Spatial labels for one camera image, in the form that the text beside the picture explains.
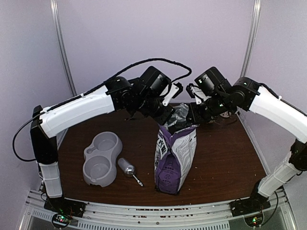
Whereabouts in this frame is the aluminium front rail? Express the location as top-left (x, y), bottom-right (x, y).
top-left (21, 189), bottom-right (295, 230)

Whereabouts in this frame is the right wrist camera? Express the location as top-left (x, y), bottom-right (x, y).
top-left (186, 83), bottom-right (206, 104)

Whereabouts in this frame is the metal food scoop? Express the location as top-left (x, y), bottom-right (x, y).
top-left (118, 158), bottom-right (144, 187)

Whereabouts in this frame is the grey double pet bowl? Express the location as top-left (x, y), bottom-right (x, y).
top-left (83, 132), bottom-right (123, 187)

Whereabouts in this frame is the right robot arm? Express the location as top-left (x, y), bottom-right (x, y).
top-left (186, 67), bottom-right (307, 212)

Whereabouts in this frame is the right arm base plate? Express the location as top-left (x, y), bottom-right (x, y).
top-left (229, 198), bottom-right (271, 217)

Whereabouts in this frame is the right aluminium corner post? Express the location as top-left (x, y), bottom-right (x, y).
top-left (240, 0), bottom-right (261, 77)

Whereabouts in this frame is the left aluminium corner post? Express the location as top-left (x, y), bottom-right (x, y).
top-left (50, 0), bottom-right (77, 96)

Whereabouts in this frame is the aluminium corner post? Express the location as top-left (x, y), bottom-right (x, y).
top-left (50, 0), bottom-right (77, 96)
top-left (240, 0), bottom-right (261, 77)

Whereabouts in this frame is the patterned mug yellow inside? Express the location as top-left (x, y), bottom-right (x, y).
top-left (219, 111), bottom-right (236, 119)

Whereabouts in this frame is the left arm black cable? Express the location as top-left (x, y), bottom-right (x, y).
top-left (12, 57), bottom-right (192, 162)

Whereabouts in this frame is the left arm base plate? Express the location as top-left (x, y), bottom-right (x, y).
top-left (44, 196), bottom-right (86, 218)

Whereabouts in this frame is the purple puppy food bag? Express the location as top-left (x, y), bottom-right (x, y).
top-left (154, 103), bottom-right (198, 195)

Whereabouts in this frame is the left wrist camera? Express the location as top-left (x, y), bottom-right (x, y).
top-left (160, 82), bottom-right (183, 107)

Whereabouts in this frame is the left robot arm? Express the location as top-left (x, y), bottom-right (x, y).
top-left (30, 66), bottom-right (180, 213)

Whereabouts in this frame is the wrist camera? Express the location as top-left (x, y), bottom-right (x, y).
top-left (160, 82), bottom-right (183, 107)
top-left (186, 83), bottom-right (206, 104)

